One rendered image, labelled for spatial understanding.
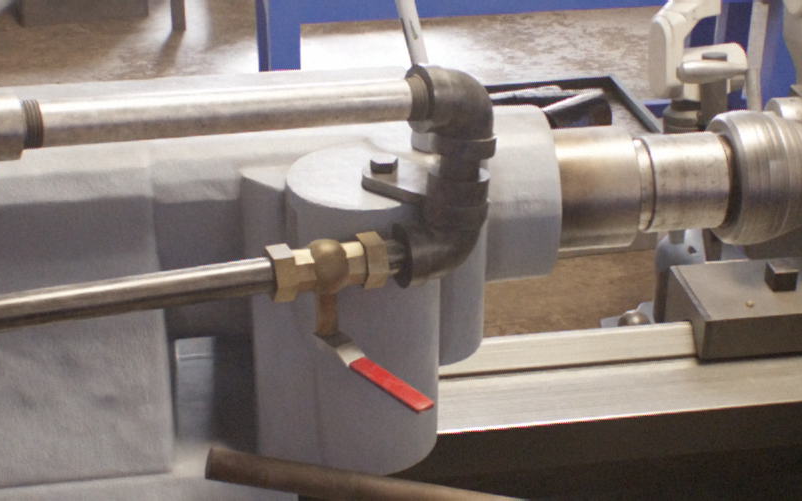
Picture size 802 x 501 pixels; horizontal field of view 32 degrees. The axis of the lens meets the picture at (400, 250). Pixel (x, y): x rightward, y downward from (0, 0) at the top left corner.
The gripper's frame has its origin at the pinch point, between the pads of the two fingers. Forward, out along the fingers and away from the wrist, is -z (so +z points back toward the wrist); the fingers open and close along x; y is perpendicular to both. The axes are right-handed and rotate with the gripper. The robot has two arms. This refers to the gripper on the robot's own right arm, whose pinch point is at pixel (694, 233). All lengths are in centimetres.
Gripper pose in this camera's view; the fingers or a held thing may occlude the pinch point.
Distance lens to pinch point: 202.8
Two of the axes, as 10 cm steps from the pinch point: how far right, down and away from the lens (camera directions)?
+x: 2.8, 2.7, -9.2
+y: 9.6, -1.4, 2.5
